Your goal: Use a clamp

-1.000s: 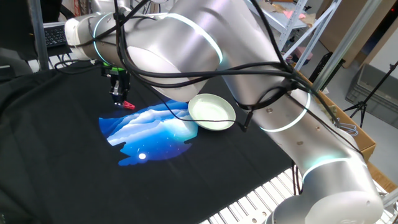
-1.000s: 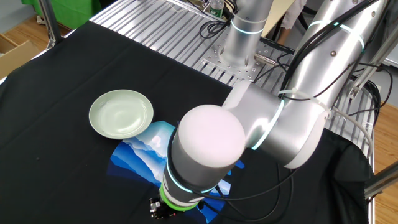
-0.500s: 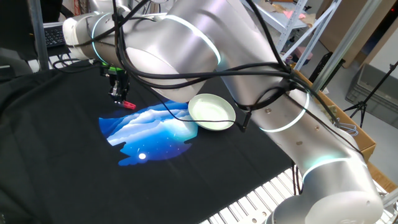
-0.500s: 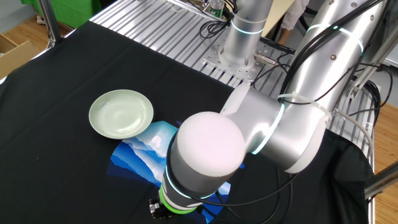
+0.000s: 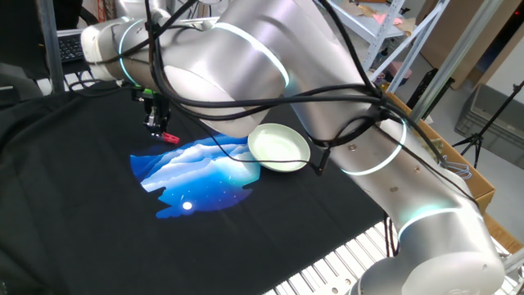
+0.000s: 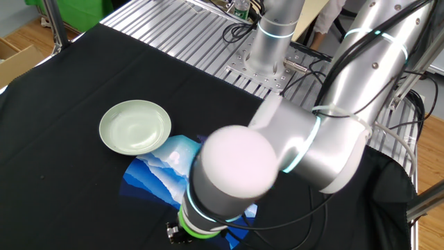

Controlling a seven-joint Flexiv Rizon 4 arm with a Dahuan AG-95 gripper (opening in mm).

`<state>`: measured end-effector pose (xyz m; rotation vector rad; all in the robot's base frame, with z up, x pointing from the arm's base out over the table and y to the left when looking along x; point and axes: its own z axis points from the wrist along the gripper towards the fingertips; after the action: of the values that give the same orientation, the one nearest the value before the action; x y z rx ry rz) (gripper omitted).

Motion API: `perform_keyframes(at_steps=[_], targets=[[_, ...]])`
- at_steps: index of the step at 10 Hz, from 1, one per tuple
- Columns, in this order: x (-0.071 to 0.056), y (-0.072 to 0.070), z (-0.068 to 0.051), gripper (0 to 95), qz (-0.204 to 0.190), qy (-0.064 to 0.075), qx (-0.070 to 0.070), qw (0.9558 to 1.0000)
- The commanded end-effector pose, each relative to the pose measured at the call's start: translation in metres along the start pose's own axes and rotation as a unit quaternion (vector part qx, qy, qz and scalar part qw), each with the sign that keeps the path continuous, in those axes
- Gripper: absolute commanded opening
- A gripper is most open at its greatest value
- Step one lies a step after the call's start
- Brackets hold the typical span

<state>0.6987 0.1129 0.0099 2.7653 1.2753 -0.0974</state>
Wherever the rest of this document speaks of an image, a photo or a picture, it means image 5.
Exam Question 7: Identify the black t-shirt with blue print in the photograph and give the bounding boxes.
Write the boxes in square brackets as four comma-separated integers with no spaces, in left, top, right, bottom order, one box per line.
[0,79,388,295]

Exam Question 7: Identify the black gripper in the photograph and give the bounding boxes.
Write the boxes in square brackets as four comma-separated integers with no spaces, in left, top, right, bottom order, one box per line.
[141,96,172,139]

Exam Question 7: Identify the black tripod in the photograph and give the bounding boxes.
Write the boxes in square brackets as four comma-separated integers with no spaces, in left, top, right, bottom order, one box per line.
[452,79,524,169]

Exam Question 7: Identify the pale green plate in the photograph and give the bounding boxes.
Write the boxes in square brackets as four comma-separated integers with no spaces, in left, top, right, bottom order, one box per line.
[246,122,312,174]

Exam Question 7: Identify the large flat cardboard sheet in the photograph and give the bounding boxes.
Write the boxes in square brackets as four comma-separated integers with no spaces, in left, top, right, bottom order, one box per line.
[417,0,524,89]

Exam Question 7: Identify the white metal shelf rack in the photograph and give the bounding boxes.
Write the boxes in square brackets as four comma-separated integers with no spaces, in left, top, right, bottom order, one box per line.
[318,0,447,93]

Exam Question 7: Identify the aluminium frame post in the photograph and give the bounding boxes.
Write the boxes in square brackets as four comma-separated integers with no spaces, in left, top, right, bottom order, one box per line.
[409,0,504,124]
[36,0,66,93]

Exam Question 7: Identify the black keyboard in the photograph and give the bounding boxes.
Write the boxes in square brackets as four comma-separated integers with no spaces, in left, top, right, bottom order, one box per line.
[56,32,85,63]

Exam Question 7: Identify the white wire hangers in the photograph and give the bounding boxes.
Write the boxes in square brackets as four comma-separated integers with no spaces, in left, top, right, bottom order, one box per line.
[441,159,474,180]

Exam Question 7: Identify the grey plastic crate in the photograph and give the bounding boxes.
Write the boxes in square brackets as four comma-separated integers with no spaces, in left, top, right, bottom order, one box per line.
[454,84,524,155]

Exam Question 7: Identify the brown cardboard box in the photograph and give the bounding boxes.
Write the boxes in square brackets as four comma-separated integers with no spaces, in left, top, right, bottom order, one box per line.
[380,89,496,214]

